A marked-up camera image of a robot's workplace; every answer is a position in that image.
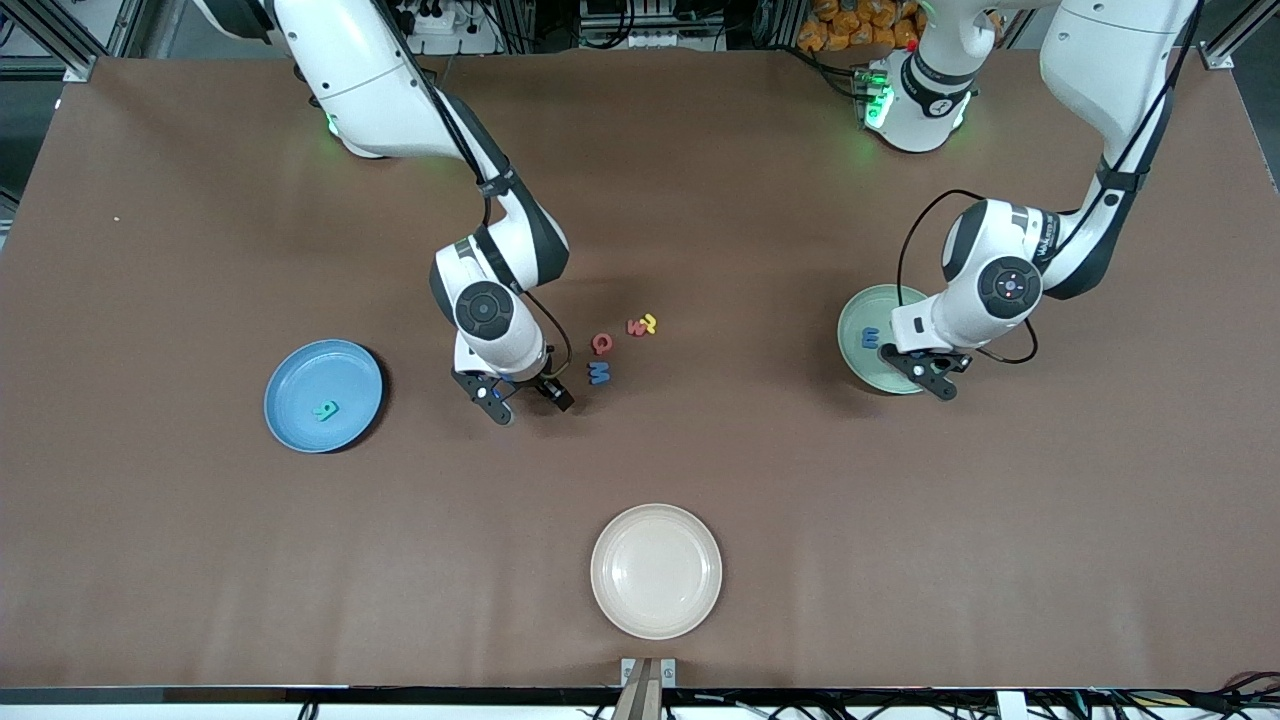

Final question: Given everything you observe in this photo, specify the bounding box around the orange packets pile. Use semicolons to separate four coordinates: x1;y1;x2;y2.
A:
797;0;926;53

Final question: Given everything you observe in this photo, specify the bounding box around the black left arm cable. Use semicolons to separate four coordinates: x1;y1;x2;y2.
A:
896;0;1201;365

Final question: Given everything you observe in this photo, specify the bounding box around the green plate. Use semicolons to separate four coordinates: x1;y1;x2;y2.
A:
837;284;941;395

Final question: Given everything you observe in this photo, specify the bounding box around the cream plate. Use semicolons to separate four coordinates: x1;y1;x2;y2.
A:
590;503;723;641

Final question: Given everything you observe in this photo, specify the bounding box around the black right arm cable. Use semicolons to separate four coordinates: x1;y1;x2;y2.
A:
372;0;573;379

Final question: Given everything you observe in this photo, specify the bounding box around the black table edge rail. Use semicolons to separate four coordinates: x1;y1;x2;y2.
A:
0;684;1280;707

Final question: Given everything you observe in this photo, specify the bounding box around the aluminium frame profile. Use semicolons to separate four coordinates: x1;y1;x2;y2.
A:
1198;0;1280;71
0;0;113;83

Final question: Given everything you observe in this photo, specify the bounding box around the wooden post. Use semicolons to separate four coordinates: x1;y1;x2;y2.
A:
611;660;663;720

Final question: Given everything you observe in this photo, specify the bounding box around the blue plate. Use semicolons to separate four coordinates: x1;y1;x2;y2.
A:
263;339;385;454

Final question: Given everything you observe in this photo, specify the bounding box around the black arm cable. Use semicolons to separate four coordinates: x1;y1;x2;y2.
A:
372;0;573;379
896;0;1201;365

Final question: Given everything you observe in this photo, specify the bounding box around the grey metal bracket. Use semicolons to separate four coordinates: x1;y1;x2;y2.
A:
620;657;678;689

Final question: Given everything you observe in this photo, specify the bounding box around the white power strip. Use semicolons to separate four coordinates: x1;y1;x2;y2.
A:
400;0;504;57
628;28;723;51

